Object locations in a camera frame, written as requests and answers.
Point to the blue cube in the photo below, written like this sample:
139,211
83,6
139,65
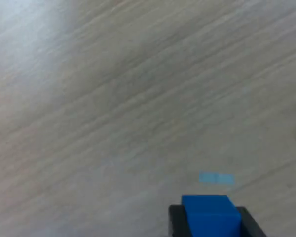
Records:
209,217

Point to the small tape piece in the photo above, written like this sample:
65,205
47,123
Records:
217,177

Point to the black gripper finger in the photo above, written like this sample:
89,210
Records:
250,227
177,222

